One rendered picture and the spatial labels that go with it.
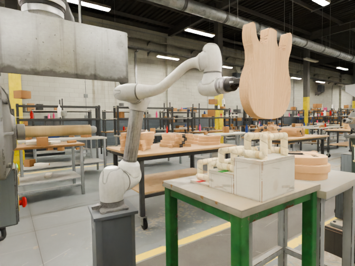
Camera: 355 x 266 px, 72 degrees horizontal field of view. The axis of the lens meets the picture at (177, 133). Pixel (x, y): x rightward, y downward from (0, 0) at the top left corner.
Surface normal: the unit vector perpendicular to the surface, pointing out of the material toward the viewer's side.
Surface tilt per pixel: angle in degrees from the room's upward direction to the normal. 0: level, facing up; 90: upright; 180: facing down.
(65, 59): 90
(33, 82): 90
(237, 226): 90
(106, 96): 90
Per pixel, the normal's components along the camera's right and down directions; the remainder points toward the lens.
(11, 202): 0.57, 0.04
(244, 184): -0.79, 0.04
